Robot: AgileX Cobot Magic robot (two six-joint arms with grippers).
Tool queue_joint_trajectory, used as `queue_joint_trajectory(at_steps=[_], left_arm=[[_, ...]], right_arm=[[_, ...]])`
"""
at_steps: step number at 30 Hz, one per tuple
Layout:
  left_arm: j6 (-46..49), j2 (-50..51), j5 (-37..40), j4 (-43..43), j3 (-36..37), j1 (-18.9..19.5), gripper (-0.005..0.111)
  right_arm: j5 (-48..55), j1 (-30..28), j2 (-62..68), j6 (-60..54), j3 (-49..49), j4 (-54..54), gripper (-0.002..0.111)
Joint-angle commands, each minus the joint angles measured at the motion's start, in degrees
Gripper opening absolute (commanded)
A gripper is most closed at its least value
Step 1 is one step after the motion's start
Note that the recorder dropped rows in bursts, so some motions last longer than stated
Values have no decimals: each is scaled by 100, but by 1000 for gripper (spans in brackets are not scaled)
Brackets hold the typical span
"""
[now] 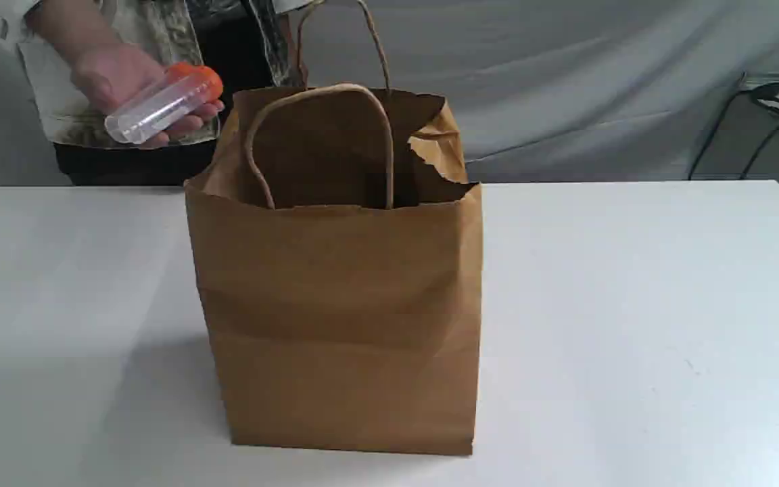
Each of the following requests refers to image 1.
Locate grey backdrop cloth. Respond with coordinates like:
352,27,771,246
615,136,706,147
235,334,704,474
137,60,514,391
0,1,779,185

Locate person's right forearm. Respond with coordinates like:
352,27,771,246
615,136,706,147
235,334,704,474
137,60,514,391
24,1,120,60

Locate clear tube orange cap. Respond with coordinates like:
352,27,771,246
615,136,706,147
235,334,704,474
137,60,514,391
104,62,225,145

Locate brown paper bag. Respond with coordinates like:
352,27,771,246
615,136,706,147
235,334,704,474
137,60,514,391
184,0,483,457

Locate person's patterned shirt torso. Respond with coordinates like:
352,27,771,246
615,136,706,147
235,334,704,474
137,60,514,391
0,1,309,186

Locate black cables on shelf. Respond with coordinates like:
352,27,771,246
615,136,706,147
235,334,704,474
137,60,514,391
688,76,779,181

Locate person's right hand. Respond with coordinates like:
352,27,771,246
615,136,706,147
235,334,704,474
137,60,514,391
66,41,225,150

